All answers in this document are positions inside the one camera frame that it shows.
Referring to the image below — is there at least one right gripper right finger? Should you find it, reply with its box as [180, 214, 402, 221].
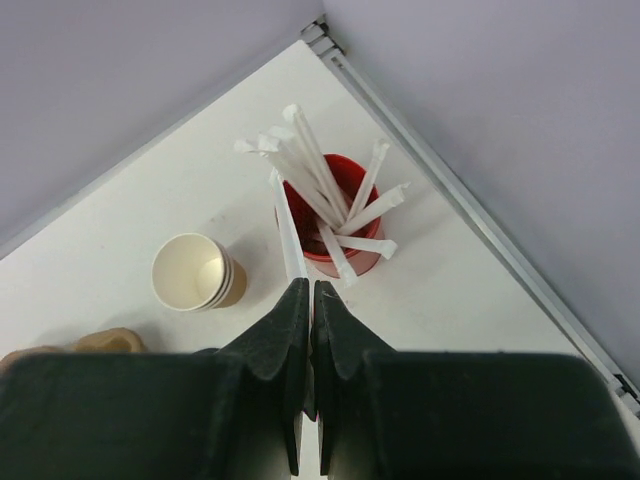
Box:
[311, 281, 393, 475]

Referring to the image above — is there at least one brown cardboard cup carrier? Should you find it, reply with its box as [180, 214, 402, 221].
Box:
[1, 327, 148, 374]

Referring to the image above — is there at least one stack of paper cups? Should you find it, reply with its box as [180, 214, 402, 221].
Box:
[151, 233, 248, 312]

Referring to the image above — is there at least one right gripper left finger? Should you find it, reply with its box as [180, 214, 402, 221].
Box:
[198, 278, 310, 475]

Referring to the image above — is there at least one red cylindrical straw holder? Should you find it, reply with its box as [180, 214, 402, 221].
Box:
[283, 154, 381, 278]

